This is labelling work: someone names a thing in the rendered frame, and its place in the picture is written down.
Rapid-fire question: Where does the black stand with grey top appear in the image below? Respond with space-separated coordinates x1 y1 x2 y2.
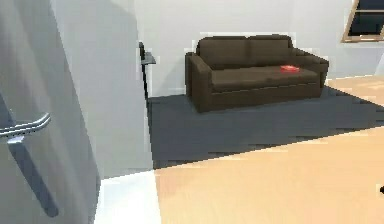
138 41 157 101

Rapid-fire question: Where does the dark grey carpet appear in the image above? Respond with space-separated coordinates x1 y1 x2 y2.
146 85 384 170

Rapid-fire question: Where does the dark brown sofa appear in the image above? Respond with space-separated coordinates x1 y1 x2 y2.
184 34 330 114

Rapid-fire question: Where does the red flat object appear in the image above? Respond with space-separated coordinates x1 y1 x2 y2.
279 64 301 74

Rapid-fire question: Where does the grey room door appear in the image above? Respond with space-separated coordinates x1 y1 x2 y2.
0 0 102 224

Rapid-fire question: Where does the wooden framed window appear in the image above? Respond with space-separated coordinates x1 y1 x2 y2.
340 0 384 44

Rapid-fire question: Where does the silver door handle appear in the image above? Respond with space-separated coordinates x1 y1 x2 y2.
0 112 52 140

